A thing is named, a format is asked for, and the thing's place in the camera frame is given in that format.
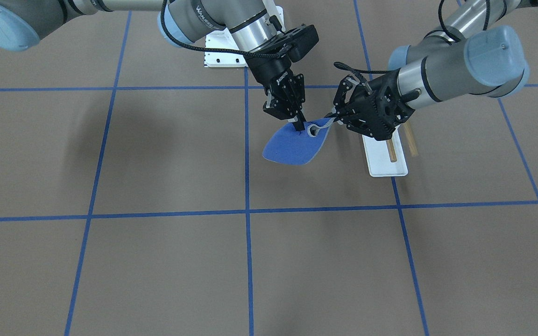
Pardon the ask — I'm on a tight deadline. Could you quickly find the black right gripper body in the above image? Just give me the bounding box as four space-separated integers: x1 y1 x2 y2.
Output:
245 25 319 110

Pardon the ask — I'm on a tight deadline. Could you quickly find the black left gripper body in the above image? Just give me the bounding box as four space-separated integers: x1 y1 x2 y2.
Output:
352 70 417 141

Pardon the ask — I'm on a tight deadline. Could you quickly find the blue microfiber towel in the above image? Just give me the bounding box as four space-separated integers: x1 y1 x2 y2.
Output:
262 118 335 165

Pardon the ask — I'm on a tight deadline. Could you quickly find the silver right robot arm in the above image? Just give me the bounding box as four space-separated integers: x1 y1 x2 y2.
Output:
0 0 319 131

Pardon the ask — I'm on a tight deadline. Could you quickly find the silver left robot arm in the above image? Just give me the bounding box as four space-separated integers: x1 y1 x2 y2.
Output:
331 0 538 141

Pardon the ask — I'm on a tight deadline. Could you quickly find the white and wooden towel rack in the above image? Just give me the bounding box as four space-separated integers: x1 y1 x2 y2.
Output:
361 121 419 178

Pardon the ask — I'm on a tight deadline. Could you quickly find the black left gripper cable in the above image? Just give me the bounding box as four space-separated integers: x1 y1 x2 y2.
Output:
333 61 393 94

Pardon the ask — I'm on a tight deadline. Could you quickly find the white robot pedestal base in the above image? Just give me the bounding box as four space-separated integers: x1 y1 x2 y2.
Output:
204 5 284 68

